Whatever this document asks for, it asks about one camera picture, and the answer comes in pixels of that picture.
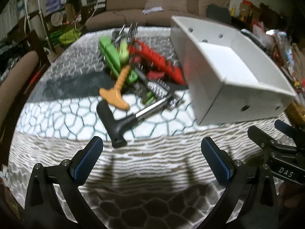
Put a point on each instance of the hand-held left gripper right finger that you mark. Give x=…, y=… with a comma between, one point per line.
x=215, y=162

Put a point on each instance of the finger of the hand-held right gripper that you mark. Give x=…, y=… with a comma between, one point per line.
x=286, y=128
x=257, y=133

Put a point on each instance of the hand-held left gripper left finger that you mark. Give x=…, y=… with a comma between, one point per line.
x=88, y=162

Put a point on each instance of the white box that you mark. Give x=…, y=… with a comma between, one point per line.
x=209, y=88

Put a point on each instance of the green plastic bit holder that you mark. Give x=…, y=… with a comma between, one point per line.
x=108, y=52

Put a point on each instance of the person's right hand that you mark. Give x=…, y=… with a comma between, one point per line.
x=289, y=195

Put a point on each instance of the wicker basket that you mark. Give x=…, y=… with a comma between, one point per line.
x=296, y=113

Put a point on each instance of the pile of colourful packages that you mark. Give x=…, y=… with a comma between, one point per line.
x=286, y=52

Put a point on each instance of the green tipped metal tool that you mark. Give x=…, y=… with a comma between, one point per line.
x=149, y=97

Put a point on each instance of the green screwdriver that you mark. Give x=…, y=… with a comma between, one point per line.
x=124, y=52

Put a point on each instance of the red plastic bit holder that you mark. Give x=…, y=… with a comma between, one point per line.
x=154, y=54

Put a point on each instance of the red topped box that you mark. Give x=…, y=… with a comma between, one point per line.
x=245, y=9

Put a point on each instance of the yellow bottle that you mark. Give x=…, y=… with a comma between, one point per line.
x=234, y=10

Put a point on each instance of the dark grey cushion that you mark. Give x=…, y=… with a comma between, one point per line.
x=218, y=14

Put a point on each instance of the green bag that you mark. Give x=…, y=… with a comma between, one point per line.
x=69, y=36

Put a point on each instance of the pile of clothes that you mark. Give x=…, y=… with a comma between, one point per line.
x=9, y=57

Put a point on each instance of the cluttered storage shelf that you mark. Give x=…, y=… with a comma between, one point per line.
x=69, y=19

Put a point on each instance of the round white disc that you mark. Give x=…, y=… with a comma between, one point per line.
x=57, y=18

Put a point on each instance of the brown sofa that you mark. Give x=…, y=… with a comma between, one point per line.
x=114, y=16

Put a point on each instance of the white metal stand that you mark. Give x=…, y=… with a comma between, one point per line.
x=28, y=16

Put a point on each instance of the white paper sheet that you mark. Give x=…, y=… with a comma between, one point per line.
x=152, y=10

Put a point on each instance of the stack of blue boxes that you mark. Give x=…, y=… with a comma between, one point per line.
x=54, y=3

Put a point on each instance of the white curtain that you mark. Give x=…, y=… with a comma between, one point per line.
x=9, y=16

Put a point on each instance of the metal socket rail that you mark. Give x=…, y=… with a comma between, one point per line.
x=157, y=88

